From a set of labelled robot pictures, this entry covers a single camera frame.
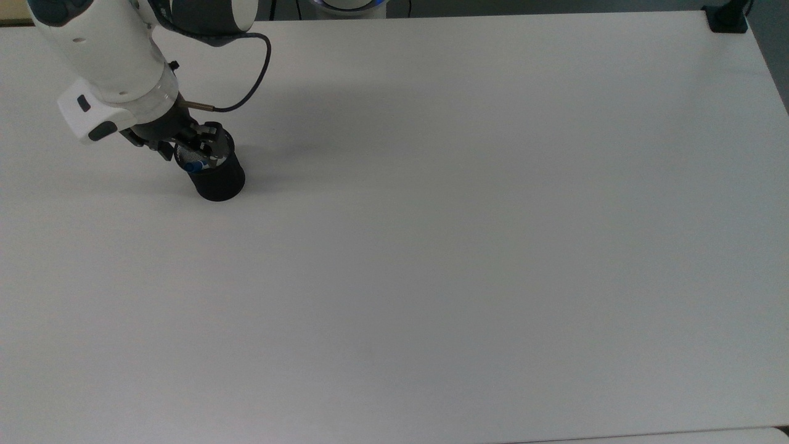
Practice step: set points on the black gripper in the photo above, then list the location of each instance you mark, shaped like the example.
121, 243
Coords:
161, 126

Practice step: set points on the blue marker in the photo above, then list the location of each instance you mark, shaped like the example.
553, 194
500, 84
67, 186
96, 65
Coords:
193, 166

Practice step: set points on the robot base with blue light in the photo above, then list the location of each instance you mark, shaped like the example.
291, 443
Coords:
351, 5

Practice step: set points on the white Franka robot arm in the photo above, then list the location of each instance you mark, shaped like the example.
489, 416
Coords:
105, 55

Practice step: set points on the black mesh pen cup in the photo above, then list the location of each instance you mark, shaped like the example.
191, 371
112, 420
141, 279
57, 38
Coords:
219, 182

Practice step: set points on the light wooden desk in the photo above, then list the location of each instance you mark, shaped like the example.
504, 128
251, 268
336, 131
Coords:
15, 22

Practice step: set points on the black corner clamp mount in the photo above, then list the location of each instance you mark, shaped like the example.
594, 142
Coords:
727, 18

